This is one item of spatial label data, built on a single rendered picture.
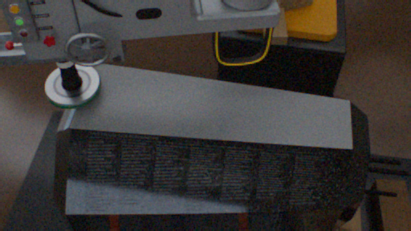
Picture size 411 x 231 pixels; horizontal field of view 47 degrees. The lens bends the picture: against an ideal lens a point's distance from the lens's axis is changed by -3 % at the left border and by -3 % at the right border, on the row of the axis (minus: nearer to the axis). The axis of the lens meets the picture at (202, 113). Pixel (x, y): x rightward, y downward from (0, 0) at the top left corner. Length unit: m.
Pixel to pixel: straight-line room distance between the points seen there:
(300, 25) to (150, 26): 0.94
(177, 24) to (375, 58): 2.06
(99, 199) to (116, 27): 0.68
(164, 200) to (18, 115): 1.49
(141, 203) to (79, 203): 0.24
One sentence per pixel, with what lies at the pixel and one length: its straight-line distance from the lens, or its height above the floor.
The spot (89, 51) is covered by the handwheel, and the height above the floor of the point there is 1.22.
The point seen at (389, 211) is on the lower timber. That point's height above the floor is 0.13.
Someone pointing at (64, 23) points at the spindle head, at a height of 1.30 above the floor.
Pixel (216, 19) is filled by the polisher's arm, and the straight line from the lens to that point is 1.62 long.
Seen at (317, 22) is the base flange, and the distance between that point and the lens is 2.39.
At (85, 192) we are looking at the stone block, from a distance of 1.93.
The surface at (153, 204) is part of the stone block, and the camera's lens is 1.88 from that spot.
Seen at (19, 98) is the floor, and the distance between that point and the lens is 3.21.
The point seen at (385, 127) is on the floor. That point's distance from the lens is 3.08.
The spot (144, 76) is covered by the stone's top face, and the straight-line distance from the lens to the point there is 2.00.
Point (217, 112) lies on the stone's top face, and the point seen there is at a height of 0.84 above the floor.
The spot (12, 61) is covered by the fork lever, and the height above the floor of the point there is 1.11.
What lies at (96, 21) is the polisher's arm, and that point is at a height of 1.29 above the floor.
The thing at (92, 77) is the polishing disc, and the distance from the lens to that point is 1.95.
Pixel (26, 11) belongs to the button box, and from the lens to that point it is 1.55.
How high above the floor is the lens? 2.32
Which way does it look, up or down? 52 degrees down
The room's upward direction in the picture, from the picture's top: 1 degrees clockwise
